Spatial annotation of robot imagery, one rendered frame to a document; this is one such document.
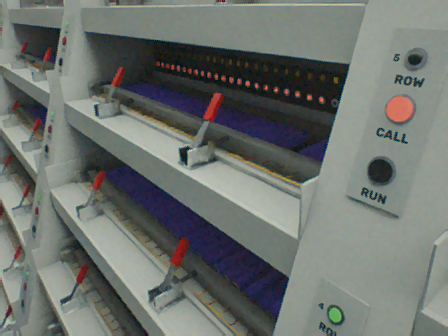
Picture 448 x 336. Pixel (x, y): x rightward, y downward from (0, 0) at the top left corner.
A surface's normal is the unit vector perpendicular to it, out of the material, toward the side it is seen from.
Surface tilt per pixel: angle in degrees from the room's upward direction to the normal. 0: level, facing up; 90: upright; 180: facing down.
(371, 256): 90
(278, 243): 109
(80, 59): 90
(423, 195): 90
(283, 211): 20
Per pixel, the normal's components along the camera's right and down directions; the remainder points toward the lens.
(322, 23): -0.76, 0.25
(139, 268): -0.03, -0.93
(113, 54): 0.64, 0.27
